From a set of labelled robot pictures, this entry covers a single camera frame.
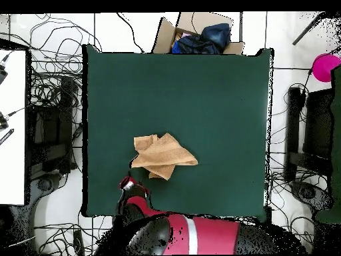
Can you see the tan terry towel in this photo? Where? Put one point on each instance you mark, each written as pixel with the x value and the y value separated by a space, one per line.
pixel 165 154

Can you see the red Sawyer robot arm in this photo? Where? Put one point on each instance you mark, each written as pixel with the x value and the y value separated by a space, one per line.
pixel 213 234

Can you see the black power strip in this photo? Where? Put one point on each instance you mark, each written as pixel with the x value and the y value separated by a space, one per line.
pixel 78 242

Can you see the round grey stand base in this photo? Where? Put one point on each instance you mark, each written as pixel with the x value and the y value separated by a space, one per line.
pixel 44 184
pixel 309 193

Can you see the dark green table cloth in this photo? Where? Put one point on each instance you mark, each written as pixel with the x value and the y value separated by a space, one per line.
pixel 337 133
pixel 186 106

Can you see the white desk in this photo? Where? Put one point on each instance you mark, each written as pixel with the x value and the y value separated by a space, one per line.
pixel 13 165

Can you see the black slotted bar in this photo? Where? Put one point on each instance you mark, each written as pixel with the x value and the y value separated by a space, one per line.
pixel 6 136

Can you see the open cardboard box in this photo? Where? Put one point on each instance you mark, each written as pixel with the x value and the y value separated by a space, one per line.
pixel 165 37

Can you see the dark navy garment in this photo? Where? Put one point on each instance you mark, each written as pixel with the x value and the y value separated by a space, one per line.
pixel 194 45

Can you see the blue denim jeans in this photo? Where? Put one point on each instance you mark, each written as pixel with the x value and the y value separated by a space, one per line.
pixel 215 33

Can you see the magenta round object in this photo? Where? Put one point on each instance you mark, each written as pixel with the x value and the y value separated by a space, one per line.
pixel 323 68

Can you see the black rod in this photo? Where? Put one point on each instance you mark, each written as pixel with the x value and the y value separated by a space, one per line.
pixel 306 30

